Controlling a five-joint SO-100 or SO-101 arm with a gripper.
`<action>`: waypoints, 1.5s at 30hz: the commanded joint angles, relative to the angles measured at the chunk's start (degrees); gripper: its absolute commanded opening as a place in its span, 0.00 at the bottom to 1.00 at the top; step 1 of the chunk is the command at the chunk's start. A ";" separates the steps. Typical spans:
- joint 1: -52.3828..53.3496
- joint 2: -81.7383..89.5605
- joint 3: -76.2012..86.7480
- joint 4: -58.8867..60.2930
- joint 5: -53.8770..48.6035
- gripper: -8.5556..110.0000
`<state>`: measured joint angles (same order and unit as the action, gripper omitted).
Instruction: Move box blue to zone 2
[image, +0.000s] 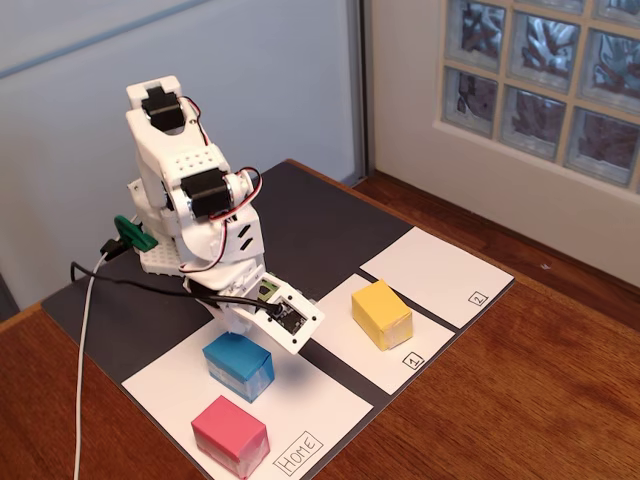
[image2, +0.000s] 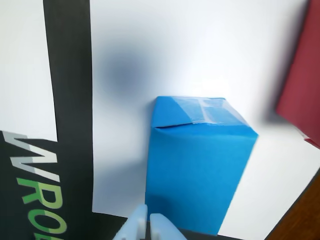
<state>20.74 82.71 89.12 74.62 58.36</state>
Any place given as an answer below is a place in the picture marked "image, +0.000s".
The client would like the yellow box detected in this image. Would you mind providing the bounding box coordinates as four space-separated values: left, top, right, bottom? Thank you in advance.
350 278 414 352

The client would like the white zone 1 paper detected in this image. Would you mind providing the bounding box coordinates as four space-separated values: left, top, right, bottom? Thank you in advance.
309 272 456 396

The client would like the grey metal door frame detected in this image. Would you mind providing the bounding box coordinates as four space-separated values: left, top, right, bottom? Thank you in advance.
346 0 374 184

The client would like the blue box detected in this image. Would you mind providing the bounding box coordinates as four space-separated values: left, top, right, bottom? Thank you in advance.
202 331 275 404

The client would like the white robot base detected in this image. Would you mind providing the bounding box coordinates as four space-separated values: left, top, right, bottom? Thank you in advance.
127 177 184 279

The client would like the white home zone paper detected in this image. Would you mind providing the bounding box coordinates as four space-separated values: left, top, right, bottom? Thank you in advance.
121 312 375 480

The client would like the glass block window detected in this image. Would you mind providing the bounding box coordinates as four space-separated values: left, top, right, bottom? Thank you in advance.
432 0 640 196

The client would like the white zone 2 paper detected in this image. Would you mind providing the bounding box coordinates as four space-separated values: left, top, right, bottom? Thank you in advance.
359 225 516 330

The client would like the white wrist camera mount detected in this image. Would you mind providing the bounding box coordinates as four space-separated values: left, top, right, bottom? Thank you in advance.
224 271 326 356

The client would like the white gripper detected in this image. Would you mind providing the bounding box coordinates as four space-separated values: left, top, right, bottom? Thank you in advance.
182 254 269 337

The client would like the black cable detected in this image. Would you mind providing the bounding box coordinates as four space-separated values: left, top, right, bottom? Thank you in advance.
69 238 286 320

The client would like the white cable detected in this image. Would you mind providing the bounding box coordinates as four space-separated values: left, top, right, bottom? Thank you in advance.
73 252 109 480

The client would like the green clamp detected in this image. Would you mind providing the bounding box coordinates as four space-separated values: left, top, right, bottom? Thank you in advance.
113 214 160 253

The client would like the dark grey mat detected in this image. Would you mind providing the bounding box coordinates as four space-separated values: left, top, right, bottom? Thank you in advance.
40 158 516 480

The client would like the pink box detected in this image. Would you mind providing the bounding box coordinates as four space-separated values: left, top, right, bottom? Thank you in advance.
190 394 271 480

